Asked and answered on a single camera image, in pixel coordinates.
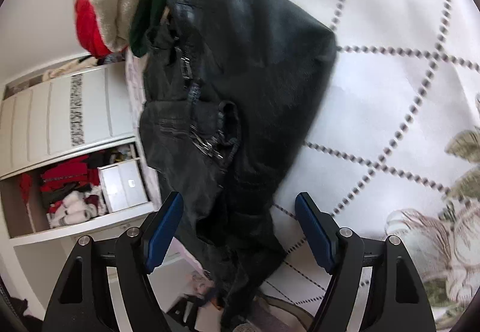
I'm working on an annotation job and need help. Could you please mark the black leather jacket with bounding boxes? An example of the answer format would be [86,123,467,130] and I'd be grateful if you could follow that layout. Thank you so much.
[139,0,337,331]

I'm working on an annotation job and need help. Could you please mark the white drawer unit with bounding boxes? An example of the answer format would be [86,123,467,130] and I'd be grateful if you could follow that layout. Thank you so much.
[98,159,149,213]

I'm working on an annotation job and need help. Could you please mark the white wardrobe with shelves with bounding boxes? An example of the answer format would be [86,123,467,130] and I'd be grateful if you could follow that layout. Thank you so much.
[1,62,160,318]

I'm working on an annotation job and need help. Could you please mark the floral quilted bedspread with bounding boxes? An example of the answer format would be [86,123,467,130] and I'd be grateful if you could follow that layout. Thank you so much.
[125,0,480,332]

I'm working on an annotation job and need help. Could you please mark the white wardrobe sliding door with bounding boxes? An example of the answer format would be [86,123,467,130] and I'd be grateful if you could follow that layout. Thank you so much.
[1,63,134,177]

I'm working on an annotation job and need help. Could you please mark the red garment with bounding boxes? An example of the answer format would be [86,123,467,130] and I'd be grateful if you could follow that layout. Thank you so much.
[74,0,112,58]

